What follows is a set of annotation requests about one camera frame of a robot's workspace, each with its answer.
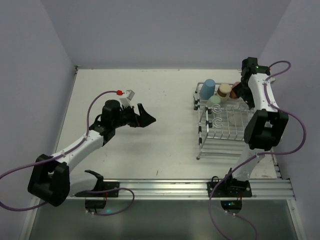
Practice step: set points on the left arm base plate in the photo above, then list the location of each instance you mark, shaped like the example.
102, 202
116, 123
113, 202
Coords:
107, 185

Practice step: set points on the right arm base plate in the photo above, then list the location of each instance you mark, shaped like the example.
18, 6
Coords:
233, 188

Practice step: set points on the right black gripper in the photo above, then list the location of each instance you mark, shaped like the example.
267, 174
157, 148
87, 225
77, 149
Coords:
240, 90

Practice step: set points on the green plastic cup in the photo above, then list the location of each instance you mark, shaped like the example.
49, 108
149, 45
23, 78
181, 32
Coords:
213, 100

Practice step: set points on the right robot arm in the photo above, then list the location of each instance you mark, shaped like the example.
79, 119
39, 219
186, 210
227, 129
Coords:
263, 131

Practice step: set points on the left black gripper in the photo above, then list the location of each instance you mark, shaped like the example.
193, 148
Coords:
136, 118

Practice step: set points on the blue plastic cup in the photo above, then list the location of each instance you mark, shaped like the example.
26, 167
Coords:
207, 90

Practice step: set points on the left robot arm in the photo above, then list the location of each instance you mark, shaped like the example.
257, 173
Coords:
50, 178

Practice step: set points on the aluminium mounting rail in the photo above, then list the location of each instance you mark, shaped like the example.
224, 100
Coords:
198, 189

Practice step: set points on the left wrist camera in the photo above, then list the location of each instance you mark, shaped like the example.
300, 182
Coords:
126, 98

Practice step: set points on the pink mug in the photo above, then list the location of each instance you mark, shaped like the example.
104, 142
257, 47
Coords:
234, 90

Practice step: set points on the beige brown cup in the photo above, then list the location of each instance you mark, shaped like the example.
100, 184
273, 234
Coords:
223, 92

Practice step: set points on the metal dish rack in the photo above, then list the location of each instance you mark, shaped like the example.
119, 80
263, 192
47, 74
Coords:
220, 127

